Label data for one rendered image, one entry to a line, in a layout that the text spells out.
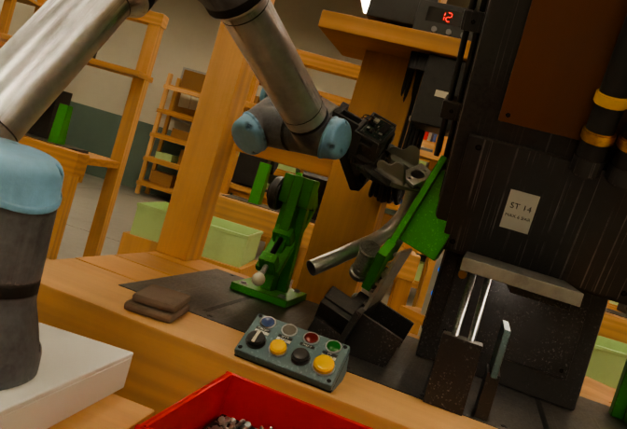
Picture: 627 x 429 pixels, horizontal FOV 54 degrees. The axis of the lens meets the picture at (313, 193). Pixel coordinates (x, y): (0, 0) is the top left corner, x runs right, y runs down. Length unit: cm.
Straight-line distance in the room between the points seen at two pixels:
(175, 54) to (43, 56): 1135
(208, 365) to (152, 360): 9
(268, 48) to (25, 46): 32
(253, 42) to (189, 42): 1122
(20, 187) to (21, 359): 17
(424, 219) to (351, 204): 42
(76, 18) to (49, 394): 45
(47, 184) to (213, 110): 97
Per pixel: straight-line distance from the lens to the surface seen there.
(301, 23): 1169
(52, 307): 105
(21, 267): 67
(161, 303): 99
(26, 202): 66
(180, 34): 1223
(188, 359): 94
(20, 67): 83
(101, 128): 1253
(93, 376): 78
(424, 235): 107
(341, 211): 147
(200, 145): 160
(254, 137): 113
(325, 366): 88
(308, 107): 102
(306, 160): 159
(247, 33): 91
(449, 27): 141
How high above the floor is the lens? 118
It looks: 2 degrees down
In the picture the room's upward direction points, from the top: 16 degrees clockwise
